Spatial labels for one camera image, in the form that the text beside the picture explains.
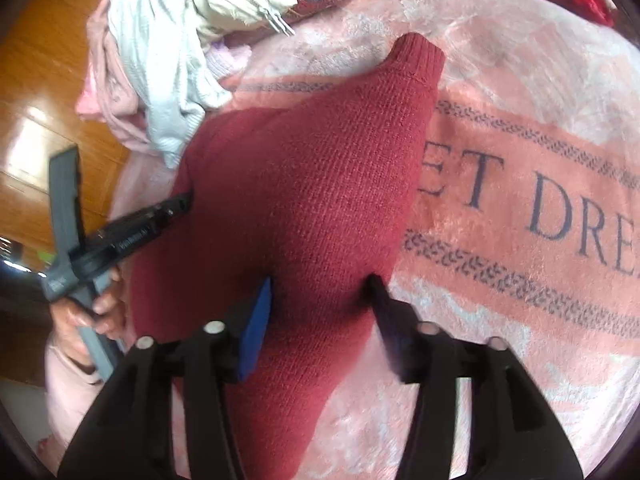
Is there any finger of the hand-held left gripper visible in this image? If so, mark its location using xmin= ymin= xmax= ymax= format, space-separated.
xmin=97 ymin=190 xmax=196 ymax=258

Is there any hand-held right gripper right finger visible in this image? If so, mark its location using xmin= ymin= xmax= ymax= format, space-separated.
xmin=369 ymin=275 xmax=583 ymax=480

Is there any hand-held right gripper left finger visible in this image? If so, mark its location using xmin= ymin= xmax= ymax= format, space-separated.
xmin=57 ymin=276 xmax=274 ymax=480

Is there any maroon knit sweater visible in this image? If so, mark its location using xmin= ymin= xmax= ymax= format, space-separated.
xmin=131 ymin=32 xmax=447 ymax=480

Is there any person's left forearm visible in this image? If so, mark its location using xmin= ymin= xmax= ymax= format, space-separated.
xmin=44 ymin=332 xmax=123 ymax=461

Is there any person's left hand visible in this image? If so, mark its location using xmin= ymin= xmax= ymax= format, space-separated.
xmin=50 ymin=267 xmax=130 ymax=366

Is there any white ribbed knit sweater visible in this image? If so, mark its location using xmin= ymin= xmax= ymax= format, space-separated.
xmin=107 ymin=0 xmax=236 ymax=168

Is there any pink printed blanket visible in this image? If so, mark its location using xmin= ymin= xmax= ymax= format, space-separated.
xmin=107 ymin=0 xmax=640 ymax=480

